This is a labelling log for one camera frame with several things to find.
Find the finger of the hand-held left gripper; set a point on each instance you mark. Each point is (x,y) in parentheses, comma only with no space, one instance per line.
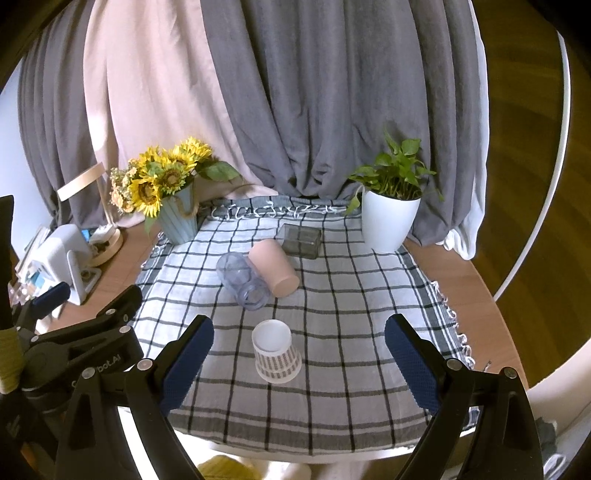
(111,314)
(51,295)

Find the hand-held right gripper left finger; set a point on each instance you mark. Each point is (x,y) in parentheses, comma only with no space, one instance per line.
(184,364)

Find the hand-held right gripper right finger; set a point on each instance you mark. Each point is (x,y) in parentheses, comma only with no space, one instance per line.
(411,364)

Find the white striped cup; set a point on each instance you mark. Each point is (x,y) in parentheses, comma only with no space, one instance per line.
(276,355)

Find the clear plastic cup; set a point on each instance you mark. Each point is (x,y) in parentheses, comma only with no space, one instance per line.
(240,281)

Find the pink cup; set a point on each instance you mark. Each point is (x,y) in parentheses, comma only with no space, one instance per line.
(272,267)

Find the white desktop appliance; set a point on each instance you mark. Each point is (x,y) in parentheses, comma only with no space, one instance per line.
(62,258)

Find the checked tablecloth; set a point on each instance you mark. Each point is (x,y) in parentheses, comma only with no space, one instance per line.
(346,323)

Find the yellow-green clothing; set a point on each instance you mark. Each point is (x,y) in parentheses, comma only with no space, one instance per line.
(226,468)

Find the blue ribbed vase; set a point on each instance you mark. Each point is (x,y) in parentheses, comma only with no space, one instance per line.
(180,221)

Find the sunflower bouquet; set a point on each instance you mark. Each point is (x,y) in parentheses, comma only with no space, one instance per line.
(157,180)

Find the white plant pot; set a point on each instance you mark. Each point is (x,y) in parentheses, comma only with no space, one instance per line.
(388,221)

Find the grey cloth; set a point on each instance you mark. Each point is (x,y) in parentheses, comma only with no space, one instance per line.
(548,436)

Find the grey glass box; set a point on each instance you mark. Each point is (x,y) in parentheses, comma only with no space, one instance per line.
(300,242)

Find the grey curtain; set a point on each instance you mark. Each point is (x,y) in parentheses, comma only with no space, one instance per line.
(51,115)
(332,92)

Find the green pothos plant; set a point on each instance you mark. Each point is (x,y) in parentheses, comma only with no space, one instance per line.
(397,170)

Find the white sheer curtain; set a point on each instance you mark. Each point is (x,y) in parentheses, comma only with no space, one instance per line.
(478,161)

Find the pink curtain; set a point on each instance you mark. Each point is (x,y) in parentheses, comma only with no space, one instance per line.
(152,92)

